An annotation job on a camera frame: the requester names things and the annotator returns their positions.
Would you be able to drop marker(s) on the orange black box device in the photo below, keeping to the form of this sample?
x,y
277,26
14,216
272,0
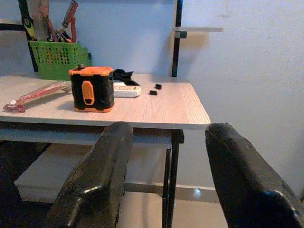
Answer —
x,y
99,95

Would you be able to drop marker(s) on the red pliers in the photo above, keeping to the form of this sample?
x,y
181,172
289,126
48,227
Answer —
x,y
71,12

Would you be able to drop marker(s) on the white flat box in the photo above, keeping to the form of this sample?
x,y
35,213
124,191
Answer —
x,y
42,190

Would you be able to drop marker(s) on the red plastic package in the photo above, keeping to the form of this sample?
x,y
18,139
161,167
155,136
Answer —
x,y
35,95

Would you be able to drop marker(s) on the small black cap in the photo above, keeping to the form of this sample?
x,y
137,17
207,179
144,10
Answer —
x,y
158,86
153,92

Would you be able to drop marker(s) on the wooden desk black frame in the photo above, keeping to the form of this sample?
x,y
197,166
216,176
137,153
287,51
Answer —
x,y
154,107

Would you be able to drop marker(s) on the white power strip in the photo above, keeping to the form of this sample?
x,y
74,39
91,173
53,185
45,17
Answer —
x,y
128,91

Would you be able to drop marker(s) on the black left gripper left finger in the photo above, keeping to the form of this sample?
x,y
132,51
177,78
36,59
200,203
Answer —
x,y
99,178

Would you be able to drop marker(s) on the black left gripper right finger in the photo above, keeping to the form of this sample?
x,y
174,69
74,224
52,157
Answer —
x,y
244,185

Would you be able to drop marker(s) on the white shelf board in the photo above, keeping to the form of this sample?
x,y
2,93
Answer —
x,y
198,29
9,21

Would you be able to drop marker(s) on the green plastic basket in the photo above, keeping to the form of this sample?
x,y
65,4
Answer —
x,y
54,59

